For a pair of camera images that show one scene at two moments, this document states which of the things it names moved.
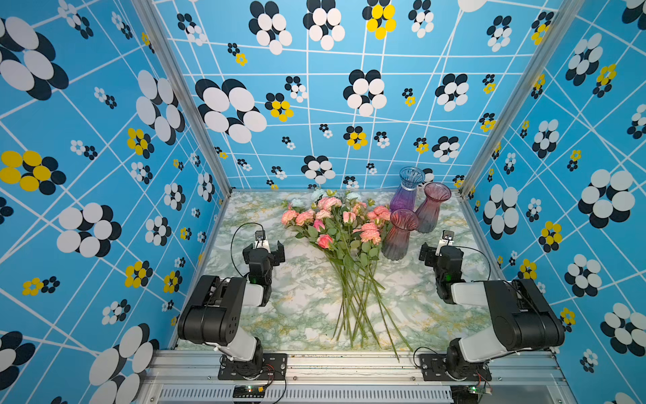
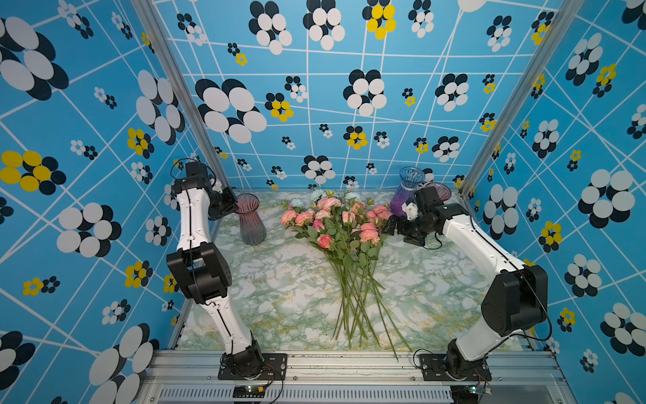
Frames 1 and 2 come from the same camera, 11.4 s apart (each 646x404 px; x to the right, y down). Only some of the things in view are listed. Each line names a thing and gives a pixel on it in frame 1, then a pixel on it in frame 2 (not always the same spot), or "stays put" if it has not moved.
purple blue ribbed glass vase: x=405 y=197 stays put
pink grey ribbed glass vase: x=395 y=242 to x=251 y=229
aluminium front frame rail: x=357 y=378 stays put
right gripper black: x=431 y=254 to x=400 y=229
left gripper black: x=277 y=256 to x=230 y=205
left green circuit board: x=248 y=391 stays put
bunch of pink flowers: x=345 y=228 stays put
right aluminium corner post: x=559 y=27 stays put
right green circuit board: x=466 y=394 stays put
